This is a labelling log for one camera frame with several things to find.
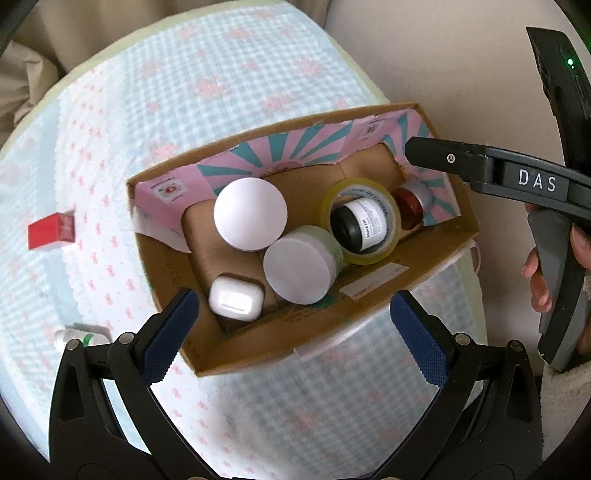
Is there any small round jar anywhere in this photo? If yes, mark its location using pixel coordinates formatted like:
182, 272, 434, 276
392, 181, 434, 230

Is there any white earbuds case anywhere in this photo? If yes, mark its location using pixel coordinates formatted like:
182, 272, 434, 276
209, 274, 265, 321

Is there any cardboard box with pink lining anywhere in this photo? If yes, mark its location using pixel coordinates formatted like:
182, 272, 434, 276
126, 102, 481, 378

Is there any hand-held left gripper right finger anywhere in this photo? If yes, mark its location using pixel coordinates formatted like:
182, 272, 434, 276
374, 290, 544, 480

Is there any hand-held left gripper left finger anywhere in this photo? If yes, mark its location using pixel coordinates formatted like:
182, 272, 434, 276
48, 287, 204, 480

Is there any white lid cream jar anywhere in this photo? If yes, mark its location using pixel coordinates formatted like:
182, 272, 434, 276
263, 225, 343, 305

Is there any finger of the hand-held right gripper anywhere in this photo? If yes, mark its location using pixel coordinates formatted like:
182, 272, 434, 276
405, 136, 496, 184

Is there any clear yellow tape roll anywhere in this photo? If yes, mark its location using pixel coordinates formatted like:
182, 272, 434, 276
322, 179, 402, 266

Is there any small black bottle white label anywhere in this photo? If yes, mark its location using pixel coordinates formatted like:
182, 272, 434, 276
329, 196, 387, 254

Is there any white tube green band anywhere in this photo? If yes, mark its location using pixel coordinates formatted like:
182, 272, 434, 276
53, 323, 114, 352

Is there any small red box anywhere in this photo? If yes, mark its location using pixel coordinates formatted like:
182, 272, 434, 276
27, 211, 76, 251

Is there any person's right hand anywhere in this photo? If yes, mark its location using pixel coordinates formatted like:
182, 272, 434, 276
523, 225, 591, 315

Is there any pale green mattress sheet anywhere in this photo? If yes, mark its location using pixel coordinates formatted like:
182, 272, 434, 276
0, 0, 490, 352

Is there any white round jar lid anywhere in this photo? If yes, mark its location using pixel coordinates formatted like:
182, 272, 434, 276
213, 176, 288, 252

